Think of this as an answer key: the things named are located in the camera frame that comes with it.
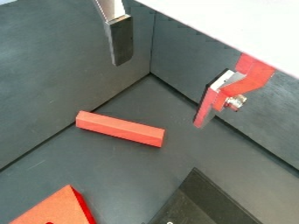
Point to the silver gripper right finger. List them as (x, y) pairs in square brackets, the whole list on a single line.
[(224, 92)]

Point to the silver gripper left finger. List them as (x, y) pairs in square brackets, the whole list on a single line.
[(119, 29)]

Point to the red hexagonal peg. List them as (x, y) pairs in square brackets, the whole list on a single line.
[(119, 128)]

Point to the black curved peg holder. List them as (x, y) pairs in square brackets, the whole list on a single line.
[(200, 203)]

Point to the red shape-hole block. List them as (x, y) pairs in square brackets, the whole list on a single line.
[(63, 208)]

